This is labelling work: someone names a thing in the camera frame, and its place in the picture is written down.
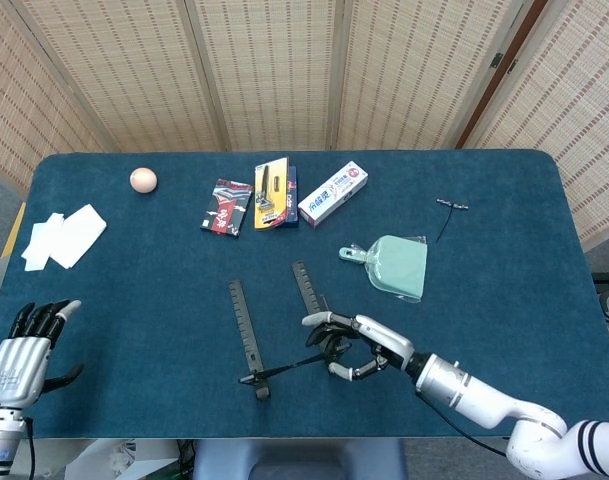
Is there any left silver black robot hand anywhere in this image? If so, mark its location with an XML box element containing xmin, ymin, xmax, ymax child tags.
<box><xmin>0</xmin><ymin>299</ymin><xmax>85</xmax><ymax>407</ymax></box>

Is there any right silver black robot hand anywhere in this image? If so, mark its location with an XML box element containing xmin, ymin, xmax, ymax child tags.
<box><xmin>302</xmin><ymin>310</ymin><xmax>416</xmax><ymax>382</ymax></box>

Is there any black folding stand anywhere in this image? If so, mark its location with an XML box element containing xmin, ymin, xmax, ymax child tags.
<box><xmin>227</xmin><ymin>259</ymin><xmax>356</xmax><ymax>402</ymax></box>

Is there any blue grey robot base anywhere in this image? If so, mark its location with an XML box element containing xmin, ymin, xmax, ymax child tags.
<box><xmin>192</xmin><ymin>438</ymin><xmax>408</xmax><ymax>480</ymax></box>

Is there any mint green bagged dustpan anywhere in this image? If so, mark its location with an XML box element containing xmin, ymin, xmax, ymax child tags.
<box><xmin>338</xmin><ymin>234</ymin><xmax>429</xmax><ymax>303</ymax></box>

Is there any small white tissue sheet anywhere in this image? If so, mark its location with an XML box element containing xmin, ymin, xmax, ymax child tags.
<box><xmin>21</xmin><ymin>212</ymin><xmax>68</xmax><ymax>273</ymax></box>

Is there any blue table cloth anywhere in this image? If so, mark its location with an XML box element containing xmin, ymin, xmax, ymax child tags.
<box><xmin>0</xmin><ymin>149</ymin><xmax>609</xmax><ymax>441</ymax></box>

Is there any white box under table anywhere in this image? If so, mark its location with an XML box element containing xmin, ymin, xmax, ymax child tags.
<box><xmin>63</xmin><ymin>438</ymin><xmax>180</xmax><ymax>480</ymax></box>

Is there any white folded cloth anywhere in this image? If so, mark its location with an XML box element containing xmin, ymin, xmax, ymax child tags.
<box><xmin>47</xmin><ymin>203</ymin><xmax>108</xmax><ymax>271</ymax></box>

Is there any white toothpaste box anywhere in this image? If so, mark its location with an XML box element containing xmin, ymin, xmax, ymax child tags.
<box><xmin>297</xmin><ymin>160</ymin><xmax>370</xmax><ymax>230</ymax></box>

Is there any dark blue box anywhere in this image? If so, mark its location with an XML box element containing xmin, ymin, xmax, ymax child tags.
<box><xmin>283</xmin><ymin>165</ymin><xmax>300</xmax><ymax>229</ymax></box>

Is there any yellow razor blister pack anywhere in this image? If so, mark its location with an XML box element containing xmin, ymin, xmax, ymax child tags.
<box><xmin>253</xmin><ymin>156</ymin><xmax>290</xmax><ymax>231</ymax></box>

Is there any black red card box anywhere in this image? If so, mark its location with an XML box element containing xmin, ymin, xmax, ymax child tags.
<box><xmin>199</xmin><ymin>178</ymin><xmax>255</xmax><ymax>239</ymax></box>

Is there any pale pink egg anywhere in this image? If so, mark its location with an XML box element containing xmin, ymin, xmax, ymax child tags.
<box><xmin>129</xmin><ymin>167</ymin><xmax>159</xmax><ymax>195</ymax></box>

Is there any woven bamboo folding screen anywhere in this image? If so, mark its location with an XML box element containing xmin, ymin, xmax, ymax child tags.
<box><xmin>0</xmin><ymin>0</ymin><xmax>609</xmax><ymax>251</ymax></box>

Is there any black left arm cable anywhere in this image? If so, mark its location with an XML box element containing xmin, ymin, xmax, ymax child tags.
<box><xmin>23</xmin><ymin>417</ymin><xmax>38</xmax><ymax>480</ymax></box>

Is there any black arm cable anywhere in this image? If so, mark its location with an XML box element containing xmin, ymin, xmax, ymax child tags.
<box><xmin>418</xmin><ymin>394</ymin><xmax>510</xmax><ymax>457</ymax></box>
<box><xmin>23</xmin><ymin>417</ymin><xmax>38</xmax><ymax>480</ymax></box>

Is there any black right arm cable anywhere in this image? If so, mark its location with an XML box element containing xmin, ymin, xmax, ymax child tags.
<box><xmin>418</xmin><ymin>394</ymin><xmax>510</xmax><ymax>457</ymax></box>

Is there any metal T-handle tool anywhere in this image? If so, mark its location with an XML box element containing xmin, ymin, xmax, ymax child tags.
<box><xmin>435</xmin><ymin>197</ymin><xmax>471</xmax><ymax>245</ymax></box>

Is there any brown wooden post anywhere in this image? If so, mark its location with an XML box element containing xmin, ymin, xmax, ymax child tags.
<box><xmin>456</xmin><ymin>0</ymin><xmax>543</xmax><ymax>149</ymax></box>

